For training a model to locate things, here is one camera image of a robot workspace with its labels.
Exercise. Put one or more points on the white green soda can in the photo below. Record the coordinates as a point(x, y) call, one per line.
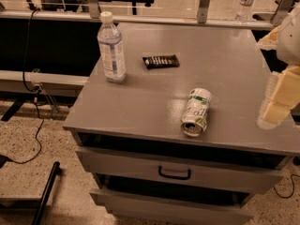
point(193, 120)

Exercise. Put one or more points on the clear plastic water bottle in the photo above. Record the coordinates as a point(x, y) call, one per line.
point(111, 48)

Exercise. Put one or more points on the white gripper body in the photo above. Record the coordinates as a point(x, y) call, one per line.
point(290, 42)

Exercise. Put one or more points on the black drawer handle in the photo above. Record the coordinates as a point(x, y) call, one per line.
point(175, 175)

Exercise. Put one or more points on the grey drawer cabinet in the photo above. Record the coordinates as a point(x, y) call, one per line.
point(143, 113)

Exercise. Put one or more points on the lower grey drawer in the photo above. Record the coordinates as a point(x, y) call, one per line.
point(180, 212)

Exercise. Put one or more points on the black metal stand leg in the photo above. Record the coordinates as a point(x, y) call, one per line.
point(55, 171)

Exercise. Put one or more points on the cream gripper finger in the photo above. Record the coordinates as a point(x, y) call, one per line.
point(270, 41)
point(282, 94)

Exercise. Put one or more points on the grey drawer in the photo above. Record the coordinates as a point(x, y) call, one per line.
point(204, 174)
point(180, 212)

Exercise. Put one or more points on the upper grey drawer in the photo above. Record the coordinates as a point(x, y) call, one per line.
point(204, 174)

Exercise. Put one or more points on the grey metal railing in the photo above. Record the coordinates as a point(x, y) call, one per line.
point(281, 17)

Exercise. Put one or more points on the distant water bottle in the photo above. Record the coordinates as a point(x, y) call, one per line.
point(243, 11)

